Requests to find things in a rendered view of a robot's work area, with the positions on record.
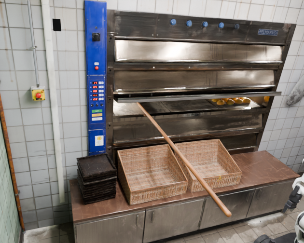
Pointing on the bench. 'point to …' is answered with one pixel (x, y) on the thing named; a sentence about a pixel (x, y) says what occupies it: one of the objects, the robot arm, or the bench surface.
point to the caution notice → (99, 140)
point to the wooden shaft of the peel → (188, 165)
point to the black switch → (96, 36)
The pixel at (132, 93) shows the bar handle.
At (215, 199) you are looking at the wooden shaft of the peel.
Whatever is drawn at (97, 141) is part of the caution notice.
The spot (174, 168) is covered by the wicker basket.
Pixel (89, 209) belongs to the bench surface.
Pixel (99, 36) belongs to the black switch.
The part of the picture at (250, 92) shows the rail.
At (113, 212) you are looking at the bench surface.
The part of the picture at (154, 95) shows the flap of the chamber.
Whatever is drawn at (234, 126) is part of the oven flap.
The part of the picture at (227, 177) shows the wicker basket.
